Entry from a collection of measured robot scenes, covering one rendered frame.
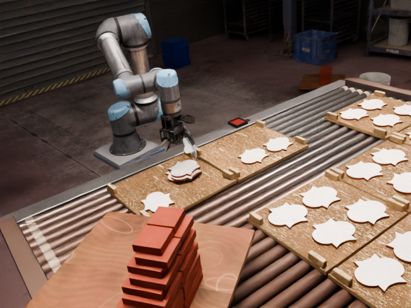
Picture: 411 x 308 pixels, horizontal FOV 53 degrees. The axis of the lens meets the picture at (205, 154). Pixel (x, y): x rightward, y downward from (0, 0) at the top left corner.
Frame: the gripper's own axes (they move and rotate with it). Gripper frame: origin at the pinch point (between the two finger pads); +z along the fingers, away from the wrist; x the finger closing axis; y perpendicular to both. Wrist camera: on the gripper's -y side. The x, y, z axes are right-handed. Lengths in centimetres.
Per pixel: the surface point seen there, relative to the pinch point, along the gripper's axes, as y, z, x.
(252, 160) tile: -20.8, 9.4, 20.9
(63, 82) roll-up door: -260, 98, -416
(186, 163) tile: -3.5, 6.4, -0.9
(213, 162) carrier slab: -14.5, 10.4, 5.2
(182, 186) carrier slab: 7.2, 10.4, 3.8
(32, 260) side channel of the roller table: 65, 9, -15
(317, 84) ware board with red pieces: -338, 92, -60
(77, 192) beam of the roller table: 26.5, 12.5, -37.6
